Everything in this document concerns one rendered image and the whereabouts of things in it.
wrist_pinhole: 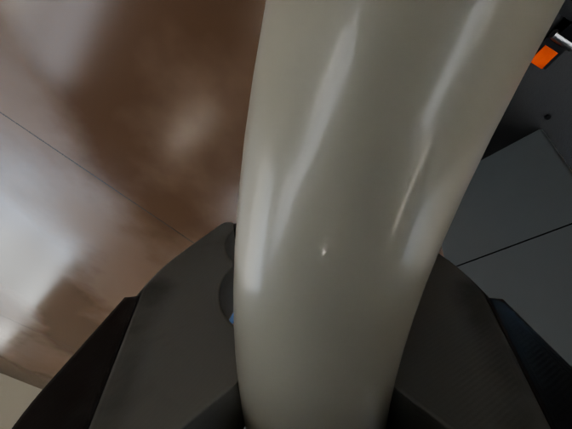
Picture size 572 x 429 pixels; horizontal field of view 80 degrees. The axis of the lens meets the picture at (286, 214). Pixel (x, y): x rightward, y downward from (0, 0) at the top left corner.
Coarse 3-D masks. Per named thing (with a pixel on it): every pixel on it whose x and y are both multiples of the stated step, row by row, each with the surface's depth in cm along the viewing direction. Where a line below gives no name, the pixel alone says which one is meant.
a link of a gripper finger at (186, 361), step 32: (224, 224) 12; (192, 256) 10; (224, 256) 10; (160, 288) 9; (192, 288) 9; (224, 288) 9; (160, 320) 8; (192, 320) 8; (224, 320) 8; (128, 352) 7; (160, 352) 7; (192, 352) 7; (224, 352) 7; (128, 384) 7; (160, 384) 7; (192, 384) 7; (224, 384) 7; (96, 416) 6; (128, 416) 6; (160, 416) 6; (192, 416) 6; (224, 416) 7
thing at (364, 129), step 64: (320, 0) 3; (384, 0) 3; (448, 0) 3; (512, 0) 3; (256, 64) 4; (320, 64) 3; (384, 64) 3; (448, 64) 3; (512, 64) 3; (256, 128) 4; (320, 128) 3; (384, 128) 3; (448, 128) 3; (256, 192) 4; (320, 192) 4; (384, 192) 3; (448, 192) 4; (256, 256) 4; (320, 256) 4; (384, 256) 4; (256, 320) 5; (320, 320) 4; (384, 320) 4; (256, 384) 5; (320, 384) 5; (384, 384) 5
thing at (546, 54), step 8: (560, 24) 92; (568, 24) 90; (552, 32) 93; (560, 32) 91; (568, 32) 91; (544, 40) 95; (552, 40) 93; (560, 40) 92; (568, 40) 92; (544, 48) 96; (552, 48) 96; (560, 48) 96; (568, 48) 93; (536, 56) 98; (544, 56) 97; (552, 56) 97; (536, 64) 99; (544, 64) 99
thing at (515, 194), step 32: (512, 160) 113; (544, 160) 104; (480, 192) 115; (512, 192) 105; (544, 192) 97; (480, 224) 107; (512, 224) 99; (544, 224) 92; (448, 256) 109; (480, 256) 100; (512, 256) 93; (544, 256) 87; (480, 288) 94; (512, 288) 88; (544, 288) 82; (544, 320) 78
